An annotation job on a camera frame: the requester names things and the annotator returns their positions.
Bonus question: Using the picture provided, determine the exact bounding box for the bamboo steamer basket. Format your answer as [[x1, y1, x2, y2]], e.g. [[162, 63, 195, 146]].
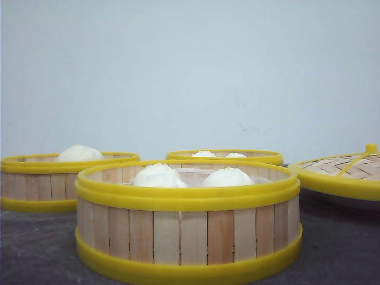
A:
[[166, 149, 284, 166], [75, 160, 303, 284], [1, 152, 140, 213]]

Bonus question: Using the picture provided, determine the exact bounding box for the woven bamboo steamer lid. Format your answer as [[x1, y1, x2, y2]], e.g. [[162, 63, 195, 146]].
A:
[[288, 143, 379, 202]]

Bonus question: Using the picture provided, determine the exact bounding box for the left bun in back basket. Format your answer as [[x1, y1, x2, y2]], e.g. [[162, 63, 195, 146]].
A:
[[191, 150, 216, 157]]

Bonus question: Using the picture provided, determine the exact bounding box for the front left white bun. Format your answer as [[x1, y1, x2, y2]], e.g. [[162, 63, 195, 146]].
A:
[[131, 163, 188, 188]]

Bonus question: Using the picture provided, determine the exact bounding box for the front right white bun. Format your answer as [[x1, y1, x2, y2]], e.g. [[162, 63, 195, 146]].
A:
[[202, 167, 255, 187]]

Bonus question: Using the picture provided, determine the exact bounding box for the white bun in left basket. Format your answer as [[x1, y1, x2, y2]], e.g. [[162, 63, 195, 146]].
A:
[[56, 144, 105, 162]]

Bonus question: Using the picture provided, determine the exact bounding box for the white plate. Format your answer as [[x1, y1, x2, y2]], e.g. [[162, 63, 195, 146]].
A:
[[301, 188, 379, 214]]

